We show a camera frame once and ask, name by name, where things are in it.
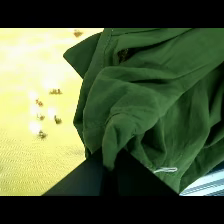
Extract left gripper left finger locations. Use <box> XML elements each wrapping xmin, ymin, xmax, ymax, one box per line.
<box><xmin>43</xmin><ymin>148</ymin><xmax>108</xmax><ymax>197</ymax></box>

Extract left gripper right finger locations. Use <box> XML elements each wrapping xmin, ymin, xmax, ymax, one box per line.
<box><xmin>109</xmin><ymin>148</ymin><xmax>179</xmax><ymax>197</ymax></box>

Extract green long-sleeved shirt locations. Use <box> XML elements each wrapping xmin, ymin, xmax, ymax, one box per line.
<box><xmin>63</xmin><ymin>27</ymin><xmax>224</xmax><ymax>195</ymax></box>

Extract silver frame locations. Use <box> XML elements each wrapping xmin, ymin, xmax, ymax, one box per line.
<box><xmin>179</xmin><ymin>168</ymin><xmax>224</xmax><ymax>197</ymax></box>

